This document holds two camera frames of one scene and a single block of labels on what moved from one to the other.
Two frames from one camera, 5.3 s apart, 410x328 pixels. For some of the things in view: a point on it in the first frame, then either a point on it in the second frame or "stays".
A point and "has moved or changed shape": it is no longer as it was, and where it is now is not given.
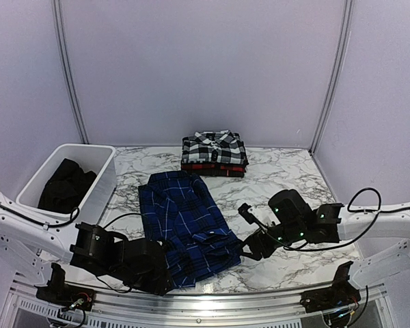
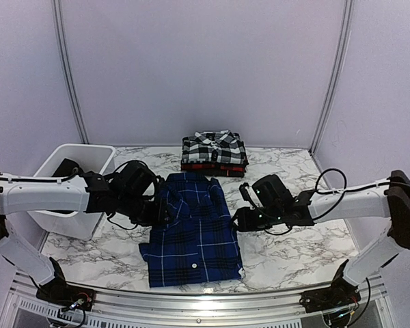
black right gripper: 257,243 → 244,222
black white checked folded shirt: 220,146 stays
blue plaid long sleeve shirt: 197,240 has moved or changed shape
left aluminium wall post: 70,73 stays
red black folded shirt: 214,169 stays
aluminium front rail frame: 21,307 stays
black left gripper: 158,285 → 157,218
